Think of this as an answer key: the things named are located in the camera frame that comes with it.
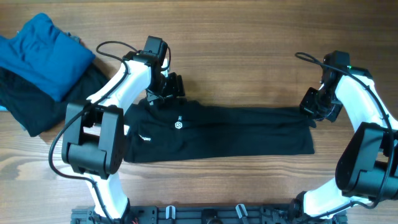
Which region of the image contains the black polo shirt white logo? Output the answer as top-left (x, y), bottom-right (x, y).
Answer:
top-left (124, 98), bottom-right (316, 163)

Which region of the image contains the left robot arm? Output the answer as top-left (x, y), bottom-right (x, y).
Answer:
top-left (61, 49), bottom-right (182, 223)

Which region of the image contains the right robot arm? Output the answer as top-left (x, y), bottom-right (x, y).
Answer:
top-left (288, 65), bottom-right (397, 223)

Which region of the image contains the blue folded shirt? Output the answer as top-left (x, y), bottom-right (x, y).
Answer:
top-left (1, 13), bottom-right (95, 101)

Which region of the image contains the black folded garment under blue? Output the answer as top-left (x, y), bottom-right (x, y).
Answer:
top-left (1, 64), bottom-right (108, 137)

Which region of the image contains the left white rail clip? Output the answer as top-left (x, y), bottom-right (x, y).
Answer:
top-left (165, 205), bottom-right (176, 220)

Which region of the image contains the white rail clip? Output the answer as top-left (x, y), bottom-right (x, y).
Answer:
top-left (236, 203), bottom-right (249, 224)
top-left (165, 205), bottom-right (176, 220)

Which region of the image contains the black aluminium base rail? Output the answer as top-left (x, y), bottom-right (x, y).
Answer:
top-left (70, 203), bottom-right (348, 224)

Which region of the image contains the right white rail clip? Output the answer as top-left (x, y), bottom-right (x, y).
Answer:
top-left (236, 203), bottom-right (249, 224)

